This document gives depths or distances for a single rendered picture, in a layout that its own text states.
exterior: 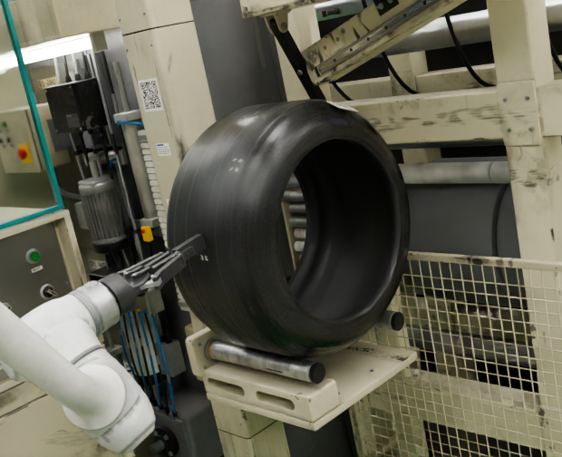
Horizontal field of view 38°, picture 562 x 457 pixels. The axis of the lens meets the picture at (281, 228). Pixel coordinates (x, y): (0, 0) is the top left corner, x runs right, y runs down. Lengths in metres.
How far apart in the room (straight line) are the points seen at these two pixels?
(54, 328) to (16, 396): 0.75
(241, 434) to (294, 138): 0.86
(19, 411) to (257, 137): 0.94
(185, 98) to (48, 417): 0.87
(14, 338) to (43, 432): 1.03
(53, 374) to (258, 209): 0.55
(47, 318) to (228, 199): 0.42
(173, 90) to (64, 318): 0.70
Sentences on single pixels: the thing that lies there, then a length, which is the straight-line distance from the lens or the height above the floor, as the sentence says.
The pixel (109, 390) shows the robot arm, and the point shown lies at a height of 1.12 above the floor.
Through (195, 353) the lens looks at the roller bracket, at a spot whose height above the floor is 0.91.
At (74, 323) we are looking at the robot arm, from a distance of 1.40.
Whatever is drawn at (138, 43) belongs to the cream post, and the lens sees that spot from 1.94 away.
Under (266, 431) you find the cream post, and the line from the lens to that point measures 2.17.
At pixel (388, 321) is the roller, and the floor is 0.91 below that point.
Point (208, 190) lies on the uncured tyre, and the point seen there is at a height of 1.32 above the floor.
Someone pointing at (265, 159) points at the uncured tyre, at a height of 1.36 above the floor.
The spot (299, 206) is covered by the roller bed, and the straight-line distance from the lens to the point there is 2.26.
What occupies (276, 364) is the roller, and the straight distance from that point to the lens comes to 1.77.
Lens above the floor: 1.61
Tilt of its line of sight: 14 degrees down
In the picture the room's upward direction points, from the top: 12 degrees counter-clockwise
